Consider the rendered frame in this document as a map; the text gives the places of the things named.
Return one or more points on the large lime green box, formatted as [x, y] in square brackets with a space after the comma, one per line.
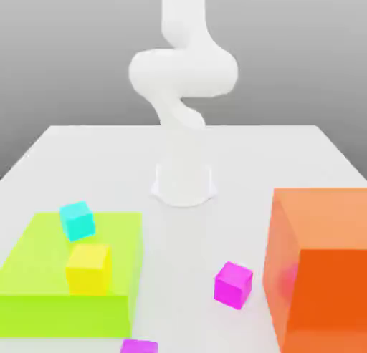
[37, 313]

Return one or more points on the small yellow cube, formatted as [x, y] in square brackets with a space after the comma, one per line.
[87, 271]

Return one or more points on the small magenta cube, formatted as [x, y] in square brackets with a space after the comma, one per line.
[139, 346]
[232, 285]

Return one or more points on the small cyan cube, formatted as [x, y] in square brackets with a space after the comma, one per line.
[78, 222]

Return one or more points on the large orange box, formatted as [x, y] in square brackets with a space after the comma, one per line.
[329, 290]

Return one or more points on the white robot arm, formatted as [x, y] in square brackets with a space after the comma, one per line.
[183, 72]

